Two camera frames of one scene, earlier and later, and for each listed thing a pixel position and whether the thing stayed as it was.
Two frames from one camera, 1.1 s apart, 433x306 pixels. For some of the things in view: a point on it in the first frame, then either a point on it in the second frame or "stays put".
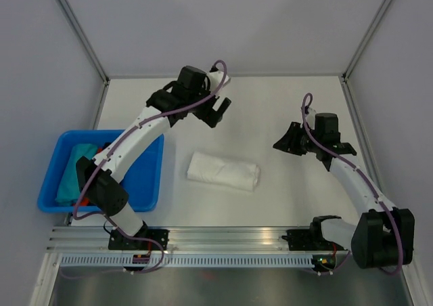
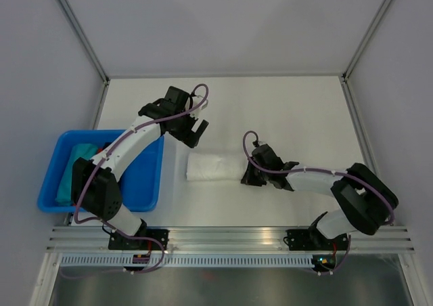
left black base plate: (116, 241) stays put
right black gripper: (288, 142) -> (248, 178)
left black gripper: (212, 118) -> (189, 138)
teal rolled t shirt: (70, 189) stays put
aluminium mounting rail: (185, 239) stays put
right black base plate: (309, 239) stays put
